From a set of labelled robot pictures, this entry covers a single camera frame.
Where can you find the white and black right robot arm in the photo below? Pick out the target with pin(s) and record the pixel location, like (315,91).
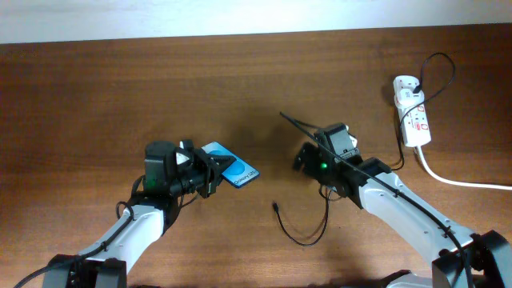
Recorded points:
(458,256)

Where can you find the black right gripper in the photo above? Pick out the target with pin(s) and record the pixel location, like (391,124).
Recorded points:
(309,156)

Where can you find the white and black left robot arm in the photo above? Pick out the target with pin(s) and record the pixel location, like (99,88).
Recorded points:
(156,200)

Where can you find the blue Galaxy smartphone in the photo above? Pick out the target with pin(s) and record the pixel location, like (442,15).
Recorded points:
(239,173)

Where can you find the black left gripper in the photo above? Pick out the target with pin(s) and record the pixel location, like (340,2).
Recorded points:
(211,170)

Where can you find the white power strip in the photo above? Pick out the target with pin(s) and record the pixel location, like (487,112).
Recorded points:
(415,128)

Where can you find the white charger plug adapter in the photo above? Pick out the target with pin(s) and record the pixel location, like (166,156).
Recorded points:
(405,98)

